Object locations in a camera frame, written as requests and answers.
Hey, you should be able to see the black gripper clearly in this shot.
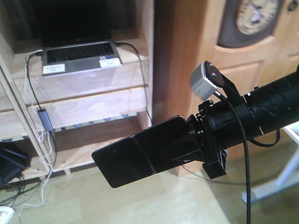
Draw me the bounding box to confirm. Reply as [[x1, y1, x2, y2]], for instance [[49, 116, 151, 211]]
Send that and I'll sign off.
[[158, 100, 262, 179]]

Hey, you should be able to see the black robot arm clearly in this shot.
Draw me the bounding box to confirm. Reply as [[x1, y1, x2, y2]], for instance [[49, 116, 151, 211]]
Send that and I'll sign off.
[[159, 72, 299, 179]]

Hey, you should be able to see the wooden desk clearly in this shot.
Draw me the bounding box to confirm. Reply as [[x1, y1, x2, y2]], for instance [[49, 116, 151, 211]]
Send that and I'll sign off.
[[0, 0, 154, 180]]

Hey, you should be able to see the grey metal table leg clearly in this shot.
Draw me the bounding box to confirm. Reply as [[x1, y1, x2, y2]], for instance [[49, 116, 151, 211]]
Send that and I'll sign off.
[[242, 123, 299, 203]]

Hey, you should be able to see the wooden wardrobe door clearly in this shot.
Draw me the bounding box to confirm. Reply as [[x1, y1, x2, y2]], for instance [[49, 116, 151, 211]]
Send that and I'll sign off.
[[154, 0, 299, 178]]

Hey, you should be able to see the silver laptop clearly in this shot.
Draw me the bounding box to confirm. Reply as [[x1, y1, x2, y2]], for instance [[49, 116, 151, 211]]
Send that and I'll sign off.
[[32, 0, 122, 77]]

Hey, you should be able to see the white power strip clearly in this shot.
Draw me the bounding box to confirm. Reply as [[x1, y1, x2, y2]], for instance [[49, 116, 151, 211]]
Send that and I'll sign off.
[[0, 206, 15, 224]]

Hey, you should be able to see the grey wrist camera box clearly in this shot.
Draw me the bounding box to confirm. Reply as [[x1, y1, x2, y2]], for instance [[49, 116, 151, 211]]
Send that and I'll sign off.
[[190, 61, 224, 100]]

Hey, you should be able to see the round wall clock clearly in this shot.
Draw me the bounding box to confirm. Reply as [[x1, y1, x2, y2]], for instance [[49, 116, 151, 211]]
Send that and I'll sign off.
[[217, 0, 283, 48]]

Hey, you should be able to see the black laptop cable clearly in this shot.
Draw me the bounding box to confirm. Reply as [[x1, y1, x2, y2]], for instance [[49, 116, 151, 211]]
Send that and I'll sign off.
[[25, 53, 58, 171]]

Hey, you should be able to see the white laptop cable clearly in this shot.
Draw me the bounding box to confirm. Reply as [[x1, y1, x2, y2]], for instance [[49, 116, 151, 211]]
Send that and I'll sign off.
[[17, 50, 54, 217]]

